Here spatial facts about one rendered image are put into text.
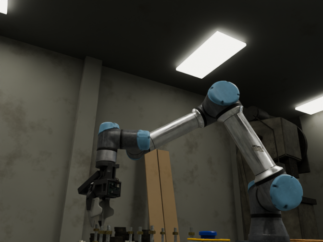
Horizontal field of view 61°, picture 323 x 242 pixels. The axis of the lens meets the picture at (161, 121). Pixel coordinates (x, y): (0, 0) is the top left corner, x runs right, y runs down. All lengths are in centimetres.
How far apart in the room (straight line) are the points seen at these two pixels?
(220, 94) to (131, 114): 422
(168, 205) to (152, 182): 46
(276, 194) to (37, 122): 412
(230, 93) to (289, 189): 40
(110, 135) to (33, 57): 429
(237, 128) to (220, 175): 497
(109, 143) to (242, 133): 50
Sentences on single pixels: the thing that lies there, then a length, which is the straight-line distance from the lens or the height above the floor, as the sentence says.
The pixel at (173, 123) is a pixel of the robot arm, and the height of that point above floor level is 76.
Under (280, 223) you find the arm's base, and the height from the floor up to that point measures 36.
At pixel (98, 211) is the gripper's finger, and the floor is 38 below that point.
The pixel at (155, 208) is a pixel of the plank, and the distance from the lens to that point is 448.
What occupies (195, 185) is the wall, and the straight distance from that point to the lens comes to 557.
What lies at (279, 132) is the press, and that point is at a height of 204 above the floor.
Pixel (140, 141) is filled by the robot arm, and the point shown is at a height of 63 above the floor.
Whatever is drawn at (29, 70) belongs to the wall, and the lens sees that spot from 508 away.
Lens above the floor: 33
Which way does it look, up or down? 22 degrees up
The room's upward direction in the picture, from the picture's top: 1 degrees clockwise
